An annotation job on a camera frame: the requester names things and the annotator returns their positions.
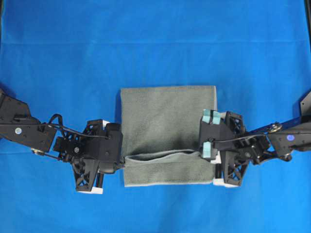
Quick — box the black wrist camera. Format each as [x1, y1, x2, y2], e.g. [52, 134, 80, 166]
[84, 119, 123, 162]
[199, 120, 235, 153]

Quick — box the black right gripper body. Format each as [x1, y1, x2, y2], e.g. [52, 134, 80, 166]
[213, 112, 270, 188]

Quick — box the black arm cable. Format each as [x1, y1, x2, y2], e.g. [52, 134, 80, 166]
[208, 133, 270, 144]
[31, 113, 112, 161]

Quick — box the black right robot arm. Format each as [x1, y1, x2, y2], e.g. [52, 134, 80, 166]
[199, 109, 311, 187]

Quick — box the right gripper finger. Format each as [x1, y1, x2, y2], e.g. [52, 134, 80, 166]
[201, 109, 226, 124]
[201, 142, 221, 164]

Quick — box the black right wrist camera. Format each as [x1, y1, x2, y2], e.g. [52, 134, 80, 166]
[199, 120, 235, 153]

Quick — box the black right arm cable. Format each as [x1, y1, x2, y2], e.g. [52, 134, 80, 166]
[208, 133, 270, 144]

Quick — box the blue table cloth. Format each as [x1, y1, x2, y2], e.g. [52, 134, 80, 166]
[0, 0, 311, 233]

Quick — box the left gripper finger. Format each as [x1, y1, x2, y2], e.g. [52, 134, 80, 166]
[103, 120, 114, 133]
[77, 155, 127, 195]

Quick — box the grey microfibre towel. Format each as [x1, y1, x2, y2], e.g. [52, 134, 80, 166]
[121, 85, 217, 187]

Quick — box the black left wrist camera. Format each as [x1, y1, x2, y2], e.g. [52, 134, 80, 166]
[84, 119, 123, 162]

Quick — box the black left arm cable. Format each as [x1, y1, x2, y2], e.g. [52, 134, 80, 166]
[31, 113, 112, 161]

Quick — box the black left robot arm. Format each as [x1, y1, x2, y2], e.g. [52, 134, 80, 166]
[0, 91, 124, 194]

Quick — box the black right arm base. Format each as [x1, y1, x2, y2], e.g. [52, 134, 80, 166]
[299, 91, 311, 117]

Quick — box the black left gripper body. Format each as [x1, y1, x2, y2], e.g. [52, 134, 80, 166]
[52, 118, 110, 195]

